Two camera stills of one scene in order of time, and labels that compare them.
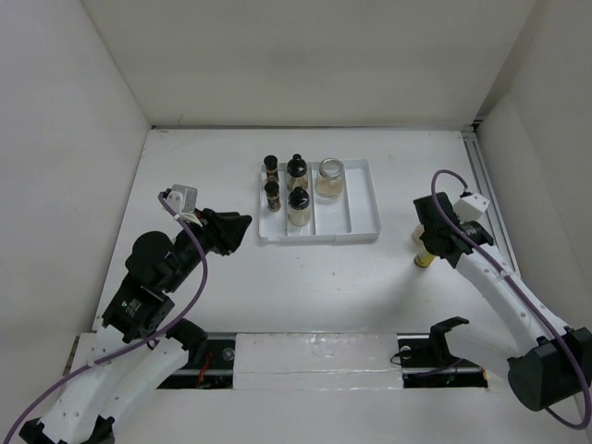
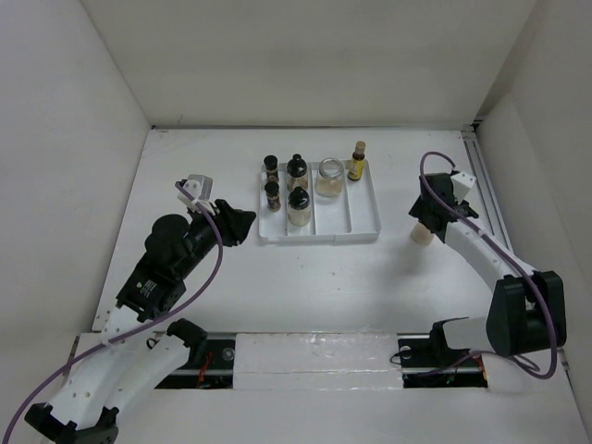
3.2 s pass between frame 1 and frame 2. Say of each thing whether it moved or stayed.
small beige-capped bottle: moved
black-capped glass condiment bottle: stayed
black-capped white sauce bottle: stayed
